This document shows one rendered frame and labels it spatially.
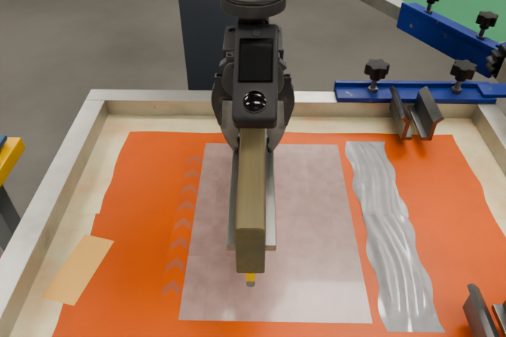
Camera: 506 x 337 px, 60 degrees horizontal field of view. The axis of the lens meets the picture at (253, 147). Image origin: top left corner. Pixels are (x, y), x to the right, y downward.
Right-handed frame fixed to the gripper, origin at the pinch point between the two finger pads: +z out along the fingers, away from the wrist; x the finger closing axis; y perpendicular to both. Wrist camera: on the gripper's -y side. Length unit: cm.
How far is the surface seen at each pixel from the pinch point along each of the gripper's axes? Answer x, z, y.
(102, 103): 29.2, 10.3, 24.1
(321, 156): -11.7, 13.7, 13.5
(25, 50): 160, 110, 225
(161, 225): 13.7, 13.7, -2.3
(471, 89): -42, 9, 28
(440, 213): -28.8, 13.7, 0.8
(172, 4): 72, 110, 304
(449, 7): -55, 14, 78
